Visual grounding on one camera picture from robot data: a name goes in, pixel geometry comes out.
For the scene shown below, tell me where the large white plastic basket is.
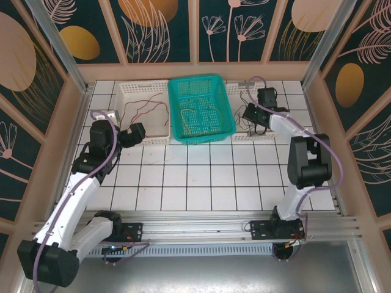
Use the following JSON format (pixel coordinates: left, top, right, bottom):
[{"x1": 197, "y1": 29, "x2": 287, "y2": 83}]
[{"x1": 115, "y1": 81, "x2": 171, "y2": 146}]

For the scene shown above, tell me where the small white plastic basket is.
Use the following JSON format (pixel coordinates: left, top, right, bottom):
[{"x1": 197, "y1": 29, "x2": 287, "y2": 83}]
[{"x1": 225, "y1": 81, "x2": 279, "y2": 143}]

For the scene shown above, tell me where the teal plastic basket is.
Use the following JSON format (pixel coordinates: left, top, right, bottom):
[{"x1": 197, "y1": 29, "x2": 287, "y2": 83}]
[{"x1": 167, "y1": 74, "x2": 236, "y2": 146}]

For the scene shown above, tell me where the small electronics board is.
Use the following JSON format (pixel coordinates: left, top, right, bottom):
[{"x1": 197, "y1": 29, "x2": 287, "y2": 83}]
[{"x1": 102, "y1": 233, "x2": 137, "y2": 254}]

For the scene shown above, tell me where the small yellow connector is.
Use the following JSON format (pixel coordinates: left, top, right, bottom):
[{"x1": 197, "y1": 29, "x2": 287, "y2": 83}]
[{"x1": 283, "y1": 236, "x2": 308, "y2": 248}]

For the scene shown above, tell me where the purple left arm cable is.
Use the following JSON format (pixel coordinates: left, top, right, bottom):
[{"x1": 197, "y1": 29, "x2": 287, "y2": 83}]
[{"x1": 32, "y1": 109, "x2": 151, "y2": 291}]

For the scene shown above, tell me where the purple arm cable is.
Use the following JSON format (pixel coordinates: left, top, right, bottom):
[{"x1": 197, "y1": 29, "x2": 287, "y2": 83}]
[
  {"x1": 247, "y1": 75, "x2": 343, "y2": 262},
  {"x1": 32, "y1": 109, "x2": 151, "y2": 291}
]

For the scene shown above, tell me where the aluminium table side rail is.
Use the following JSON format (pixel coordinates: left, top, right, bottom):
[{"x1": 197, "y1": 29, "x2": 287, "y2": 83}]
[
  {"x1": 48, "y1": 85, "x2": 94, "y2": 222},
  {"x1": 301, "y1": 87, "x2": 351, "y2": 218}
]

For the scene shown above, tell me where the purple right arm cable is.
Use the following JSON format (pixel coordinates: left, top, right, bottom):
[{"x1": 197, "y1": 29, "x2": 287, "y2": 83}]
[{"x1": 247, "y1": 75, "x2": 343, "y2": 262}]

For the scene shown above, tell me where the aluminium frame post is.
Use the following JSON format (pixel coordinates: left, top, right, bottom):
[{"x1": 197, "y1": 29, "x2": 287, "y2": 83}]
[
  {"x1": 301, "y1": 0, "x2": 361, "y2": 91},
  {"x1": 26, "y1": 0, "x2": 92, "y2": 94}
]

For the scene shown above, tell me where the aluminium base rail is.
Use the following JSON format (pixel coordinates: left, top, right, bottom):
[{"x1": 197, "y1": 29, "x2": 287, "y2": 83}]
[{"x1": 33, "y1": 212, "x2": 364, "y2": 245}]

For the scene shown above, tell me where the black round cable grommet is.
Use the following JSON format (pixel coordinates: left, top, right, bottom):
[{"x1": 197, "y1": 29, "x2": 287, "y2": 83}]
[
  {"x1": 101, "y1": 249, "x2": 123, "y2": 266},
  {"x1": 272, "y1": 243, "x2": 296, "y2": 262}
]

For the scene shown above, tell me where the grey slotted cable duct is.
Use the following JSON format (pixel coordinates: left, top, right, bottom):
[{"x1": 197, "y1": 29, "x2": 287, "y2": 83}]
[{"x1": 88, "y1": 244, "x2": 276, "y2": 258}]

